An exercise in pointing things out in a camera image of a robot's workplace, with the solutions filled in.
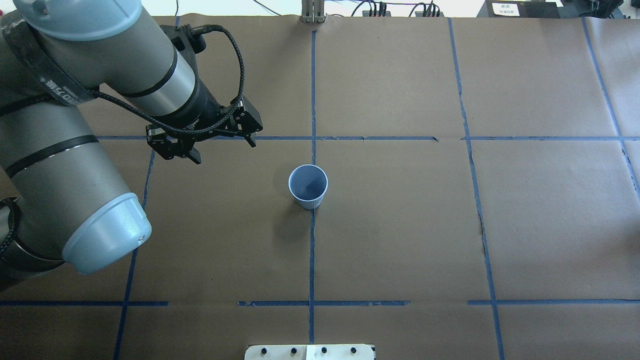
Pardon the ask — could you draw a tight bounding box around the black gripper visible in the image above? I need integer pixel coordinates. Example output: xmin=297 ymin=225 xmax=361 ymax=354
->
xmin=146 ymin=97 xmax=263 ymax=165

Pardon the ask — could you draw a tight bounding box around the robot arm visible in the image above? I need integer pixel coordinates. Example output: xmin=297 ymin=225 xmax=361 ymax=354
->
xmin=1 ymin=0 xmax=263 ymax=291

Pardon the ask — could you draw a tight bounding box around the blue ribbed paper cup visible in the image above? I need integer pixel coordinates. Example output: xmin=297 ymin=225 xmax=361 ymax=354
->
xmin=287 ymin=164 xmax=329 ymax=210

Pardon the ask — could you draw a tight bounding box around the blue tape line crosswise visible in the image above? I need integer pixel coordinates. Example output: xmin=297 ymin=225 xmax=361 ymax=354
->
xmin=95 ymin=135 xmax=640 ymax=143

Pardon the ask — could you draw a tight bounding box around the blue tape line lengthwise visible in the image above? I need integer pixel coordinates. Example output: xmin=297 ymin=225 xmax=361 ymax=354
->
xmin=308 ymin=30 xmax=318 ymax=345

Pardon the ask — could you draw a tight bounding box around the black box with label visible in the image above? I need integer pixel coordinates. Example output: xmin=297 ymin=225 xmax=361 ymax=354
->
xmin=476 ymin=0 xmax=561 ymax=19

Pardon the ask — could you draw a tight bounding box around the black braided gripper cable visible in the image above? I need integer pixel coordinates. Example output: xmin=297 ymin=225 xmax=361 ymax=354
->
xmin=90 ymin=24 xmax=247 ymax=136

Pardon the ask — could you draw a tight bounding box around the aluminium frame post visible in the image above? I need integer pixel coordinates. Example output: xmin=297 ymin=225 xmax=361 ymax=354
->
xmin=301 ymin=0 xmax=327 ymax=24

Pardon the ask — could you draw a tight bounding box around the white bracket with bolts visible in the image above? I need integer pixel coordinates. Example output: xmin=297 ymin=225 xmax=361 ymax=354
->
xmin=244 ymin=343 xmax=377 ymax=360

